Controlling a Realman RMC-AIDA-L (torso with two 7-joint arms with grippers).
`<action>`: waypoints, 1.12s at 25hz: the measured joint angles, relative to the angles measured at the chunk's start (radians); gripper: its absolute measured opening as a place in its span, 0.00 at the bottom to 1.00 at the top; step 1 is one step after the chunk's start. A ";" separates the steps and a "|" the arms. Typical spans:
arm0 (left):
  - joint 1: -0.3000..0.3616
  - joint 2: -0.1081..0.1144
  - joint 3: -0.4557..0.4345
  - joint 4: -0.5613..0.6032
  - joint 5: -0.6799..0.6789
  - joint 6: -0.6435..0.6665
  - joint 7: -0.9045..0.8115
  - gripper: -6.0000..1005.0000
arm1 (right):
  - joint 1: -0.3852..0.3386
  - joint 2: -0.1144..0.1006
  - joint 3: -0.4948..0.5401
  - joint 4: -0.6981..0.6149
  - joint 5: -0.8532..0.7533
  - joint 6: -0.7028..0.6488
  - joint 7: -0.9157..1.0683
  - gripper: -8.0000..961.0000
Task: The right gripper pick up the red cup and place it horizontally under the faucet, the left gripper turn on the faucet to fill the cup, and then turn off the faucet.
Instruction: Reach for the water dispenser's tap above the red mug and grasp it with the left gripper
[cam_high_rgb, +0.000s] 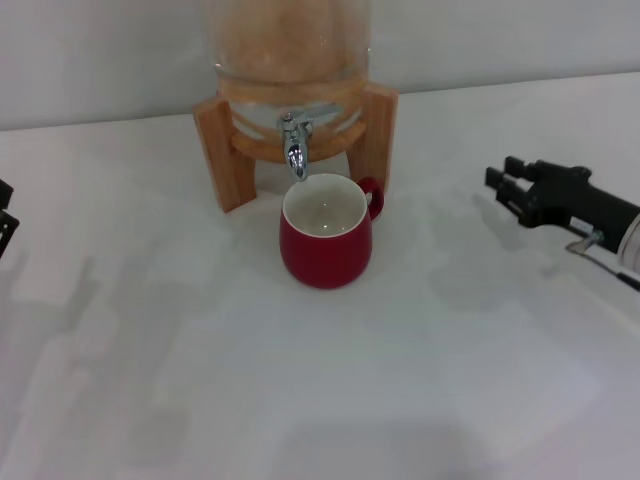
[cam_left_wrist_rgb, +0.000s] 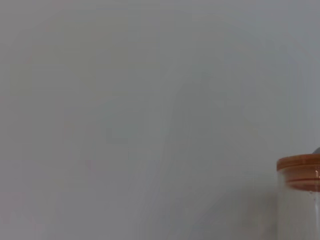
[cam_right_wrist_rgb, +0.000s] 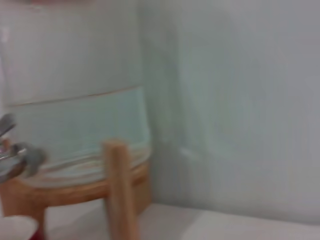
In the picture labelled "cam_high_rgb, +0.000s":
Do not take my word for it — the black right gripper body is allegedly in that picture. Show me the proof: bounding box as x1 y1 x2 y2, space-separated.
519 159 640 257

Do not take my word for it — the red ceramic cup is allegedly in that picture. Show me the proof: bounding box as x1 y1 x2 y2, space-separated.
278 173 386 290

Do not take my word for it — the chrome faucet tap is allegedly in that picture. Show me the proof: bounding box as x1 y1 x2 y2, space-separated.
277 112 315 182

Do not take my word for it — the wooden dispenser stand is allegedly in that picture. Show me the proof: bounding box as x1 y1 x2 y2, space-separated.
193 79 400 215

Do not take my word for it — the glass drink dispenser jar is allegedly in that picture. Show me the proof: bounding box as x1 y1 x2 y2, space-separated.
205 0 374 147

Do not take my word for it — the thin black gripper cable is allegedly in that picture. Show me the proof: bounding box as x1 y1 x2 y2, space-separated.
582 252 640 292

